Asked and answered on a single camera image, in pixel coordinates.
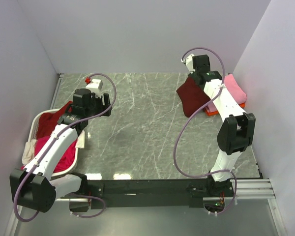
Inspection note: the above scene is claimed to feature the dark red t shirt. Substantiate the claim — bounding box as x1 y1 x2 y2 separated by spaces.
176 76 210 118

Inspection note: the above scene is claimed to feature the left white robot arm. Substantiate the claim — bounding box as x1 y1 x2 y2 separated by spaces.
9 88 112 214

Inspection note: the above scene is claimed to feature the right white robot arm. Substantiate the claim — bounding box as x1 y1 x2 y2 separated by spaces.
186 54 256 196

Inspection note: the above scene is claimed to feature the folded pink t shirt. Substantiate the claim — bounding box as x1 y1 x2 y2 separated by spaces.
206 74 247 112

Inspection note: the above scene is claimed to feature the folded orange t shirt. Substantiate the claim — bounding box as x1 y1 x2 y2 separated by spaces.
204 103 245 117

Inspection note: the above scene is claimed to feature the red t shirt in basket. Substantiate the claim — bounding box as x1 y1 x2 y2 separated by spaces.
36 101 72 139

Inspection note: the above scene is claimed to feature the white laundry basket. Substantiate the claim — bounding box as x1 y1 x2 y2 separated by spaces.
28 109 80 177

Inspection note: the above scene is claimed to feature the cream t shirt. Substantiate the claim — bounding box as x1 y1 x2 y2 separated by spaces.
22 131 86 167

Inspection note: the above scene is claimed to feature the black base beam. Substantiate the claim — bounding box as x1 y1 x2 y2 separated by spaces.
64 177 236 208

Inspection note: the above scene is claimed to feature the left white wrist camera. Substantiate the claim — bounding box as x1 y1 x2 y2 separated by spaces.
85 77 103 96

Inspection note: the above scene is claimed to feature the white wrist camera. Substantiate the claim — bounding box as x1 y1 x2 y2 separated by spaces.
181 54 195 73
85 77 103 96

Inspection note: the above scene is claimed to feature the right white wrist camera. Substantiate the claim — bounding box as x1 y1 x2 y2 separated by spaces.
181 54 195 73

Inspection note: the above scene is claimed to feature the aluminium rail frame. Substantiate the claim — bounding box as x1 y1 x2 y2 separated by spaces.
3 73 290 236

